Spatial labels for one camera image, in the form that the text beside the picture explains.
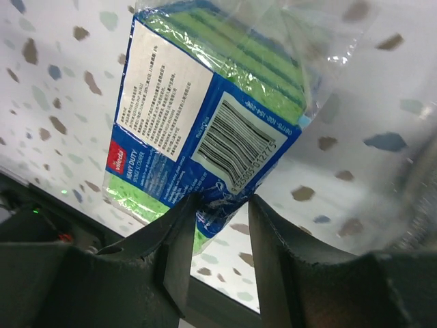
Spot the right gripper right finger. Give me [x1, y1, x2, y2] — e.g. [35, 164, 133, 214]
[249, 196, 354, 327]

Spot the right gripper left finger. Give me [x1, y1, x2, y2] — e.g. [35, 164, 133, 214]
[98, 193, 199, 316]

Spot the blue label green sponge pack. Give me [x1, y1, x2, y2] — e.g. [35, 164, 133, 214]
[104, 1, 363, 253]

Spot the grey wrapped sponge centre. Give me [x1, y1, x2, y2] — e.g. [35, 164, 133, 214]
[382, 133, 436, 251]

